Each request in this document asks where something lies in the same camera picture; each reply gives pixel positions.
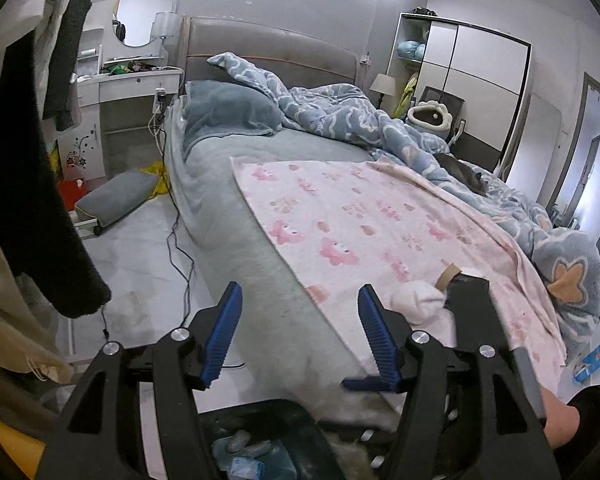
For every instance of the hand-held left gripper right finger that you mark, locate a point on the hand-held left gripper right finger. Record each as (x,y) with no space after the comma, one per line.
(380,340)

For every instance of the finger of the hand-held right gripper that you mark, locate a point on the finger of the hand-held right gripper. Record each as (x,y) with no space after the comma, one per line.
(470,310)
(362,384)

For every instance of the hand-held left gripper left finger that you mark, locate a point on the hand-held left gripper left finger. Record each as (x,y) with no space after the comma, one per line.
(222,335)

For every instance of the brown cardboard tape roll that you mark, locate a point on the brown cardboard tape roll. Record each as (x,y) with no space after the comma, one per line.
(445,277)

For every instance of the white fluffy sock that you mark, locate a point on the white fluffy sock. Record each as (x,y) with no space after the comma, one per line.
(420,305)

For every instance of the black trash bin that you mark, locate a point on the black trash bin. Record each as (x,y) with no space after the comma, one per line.
(280,410)

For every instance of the blue tissue packet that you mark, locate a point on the blue tissue packet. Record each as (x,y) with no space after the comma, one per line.
(245,469)

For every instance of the person's right hand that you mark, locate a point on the person's right hand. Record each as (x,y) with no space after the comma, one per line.
(560,425)

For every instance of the blue printed wrapper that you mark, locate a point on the blue printed wrapper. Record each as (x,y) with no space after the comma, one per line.
(595,357)

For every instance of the blue fluffy flower blanket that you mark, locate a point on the blue fluffy flower blanket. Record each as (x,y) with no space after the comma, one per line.
(575,260)

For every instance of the pink printed blanket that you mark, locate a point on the pink printed blanket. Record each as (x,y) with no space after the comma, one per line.
(355,220)

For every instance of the bed with grey sheet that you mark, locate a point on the bed with grey sheet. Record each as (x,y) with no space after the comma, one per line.
(240,200)

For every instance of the dark cat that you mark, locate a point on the dark cat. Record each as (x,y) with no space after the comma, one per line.
(462,170)

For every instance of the yellow plastic bag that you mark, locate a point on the yellow plastic bag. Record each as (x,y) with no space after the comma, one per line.
(157,185)

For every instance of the grey cushioned stool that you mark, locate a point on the grey cushioned stool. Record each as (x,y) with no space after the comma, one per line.
(115,192)

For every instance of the white flower-shaped cat bed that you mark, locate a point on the white flower-shaped cat bed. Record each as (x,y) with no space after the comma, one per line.
(430,106)

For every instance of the red box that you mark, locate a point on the red box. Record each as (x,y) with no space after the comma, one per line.
(70,192)

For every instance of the beige coat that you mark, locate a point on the beige coat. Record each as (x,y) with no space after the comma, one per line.
(10,335)

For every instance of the yellow-green plush toy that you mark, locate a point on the yellow-green plush toy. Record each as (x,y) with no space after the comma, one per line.
(410,92)

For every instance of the blue-grey pillow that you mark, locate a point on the blue-grey pillow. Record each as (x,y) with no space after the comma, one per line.
(225,105)

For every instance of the blue cloud pattern duvet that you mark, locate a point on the blue cloud pattern duvet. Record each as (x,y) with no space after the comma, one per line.
(330,110)

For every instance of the black coat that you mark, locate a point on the black coat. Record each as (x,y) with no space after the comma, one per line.
(35,185)

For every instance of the yellow picture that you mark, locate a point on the yellow picture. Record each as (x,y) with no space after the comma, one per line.
(56,160)

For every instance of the beige bedside lamp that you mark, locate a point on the beige bedside lamp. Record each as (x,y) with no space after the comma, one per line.
(381,84)

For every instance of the white power strip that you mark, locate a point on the white power strip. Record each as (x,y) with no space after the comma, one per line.
(159,100)

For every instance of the white wardrobe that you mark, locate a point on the white wardrobe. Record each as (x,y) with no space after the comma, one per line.
(480,55)

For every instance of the white dressing table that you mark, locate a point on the white dressing table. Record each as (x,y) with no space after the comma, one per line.
(130,85)

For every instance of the blue plush toy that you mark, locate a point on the blue plush toy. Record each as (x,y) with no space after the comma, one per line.
(410,50)

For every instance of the green snack packet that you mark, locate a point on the green snack packet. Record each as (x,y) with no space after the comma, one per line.
(119,70)

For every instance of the grey padded headboard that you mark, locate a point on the grey padded headboard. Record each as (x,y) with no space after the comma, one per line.
(260,45)

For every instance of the white table lamp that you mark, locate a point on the white table lamp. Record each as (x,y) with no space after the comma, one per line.
(165,25)

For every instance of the grey knit vest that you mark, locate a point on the grey knit vest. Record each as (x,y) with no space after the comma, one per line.
(65,60)

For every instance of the white quilted jacket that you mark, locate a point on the white quilted jacket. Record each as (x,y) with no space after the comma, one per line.
(47,30)

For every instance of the round wall mirror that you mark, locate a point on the round wall mirror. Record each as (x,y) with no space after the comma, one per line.
(145,10)

